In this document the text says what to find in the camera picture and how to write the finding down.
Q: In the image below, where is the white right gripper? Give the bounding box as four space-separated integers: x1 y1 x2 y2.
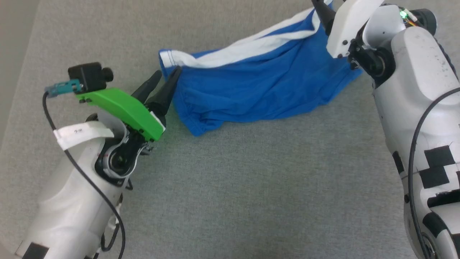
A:
311 0 383 59

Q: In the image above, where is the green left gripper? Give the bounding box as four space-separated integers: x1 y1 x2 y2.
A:
76 65 183 141

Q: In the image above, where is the blue garment with white trim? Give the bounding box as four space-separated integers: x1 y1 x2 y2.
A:
159 1 364 137

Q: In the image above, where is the grey fabric sofa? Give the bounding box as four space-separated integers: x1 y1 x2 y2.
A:
0 0 460 259

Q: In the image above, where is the white tape label strap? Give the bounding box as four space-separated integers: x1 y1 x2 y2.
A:
53 121 129 151

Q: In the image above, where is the teal cable connector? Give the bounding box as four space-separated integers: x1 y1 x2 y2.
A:
45 79 82 99

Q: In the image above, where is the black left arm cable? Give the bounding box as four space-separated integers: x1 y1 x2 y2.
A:
42 91 126 259

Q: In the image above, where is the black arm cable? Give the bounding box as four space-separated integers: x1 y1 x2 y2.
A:
408 87 460 259
42 91 126 259

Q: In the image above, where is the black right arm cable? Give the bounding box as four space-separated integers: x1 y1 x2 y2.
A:
408 87 460 259

